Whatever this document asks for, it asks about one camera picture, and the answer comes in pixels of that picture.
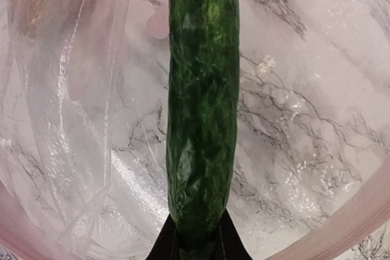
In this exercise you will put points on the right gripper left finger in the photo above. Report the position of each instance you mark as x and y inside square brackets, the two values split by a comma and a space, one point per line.
[166, 246]

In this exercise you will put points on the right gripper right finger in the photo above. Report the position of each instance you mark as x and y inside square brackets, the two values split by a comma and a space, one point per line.
[228, 245]

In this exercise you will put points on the fake green cucumber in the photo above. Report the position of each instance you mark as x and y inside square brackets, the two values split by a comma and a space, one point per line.
[202, 124]

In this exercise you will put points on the clear zip top bag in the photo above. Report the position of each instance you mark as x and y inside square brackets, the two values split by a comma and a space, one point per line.
[83, 131]

